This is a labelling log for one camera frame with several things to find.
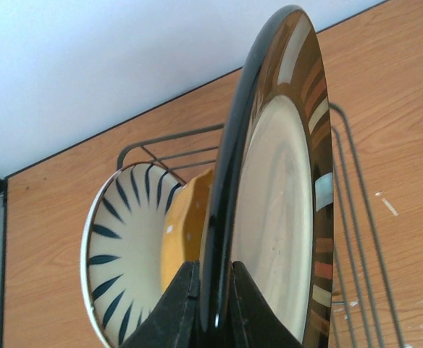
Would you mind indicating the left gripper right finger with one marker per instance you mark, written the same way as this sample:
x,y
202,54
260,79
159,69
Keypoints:
x,y
253,322

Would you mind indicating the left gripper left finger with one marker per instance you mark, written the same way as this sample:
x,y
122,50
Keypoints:
x,y
172,322

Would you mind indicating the white blue striped plate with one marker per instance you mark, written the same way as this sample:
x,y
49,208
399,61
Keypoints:
x,y
120,249

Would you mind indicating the yellow scalloped plate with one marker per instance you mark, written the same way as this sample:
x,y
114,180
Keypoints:
x,y
184,224

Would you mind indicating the black wire dish rack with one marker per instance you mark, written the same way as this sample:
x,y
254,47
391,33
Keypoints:
x,y
345,201

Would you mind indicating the black bottom plate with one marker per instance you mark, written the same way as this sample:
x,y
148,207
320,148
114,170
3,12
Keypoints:
x,y
271,204

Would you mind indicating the left black frame post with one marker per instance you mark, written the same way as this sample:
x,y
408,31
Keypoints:
x,y
3,197

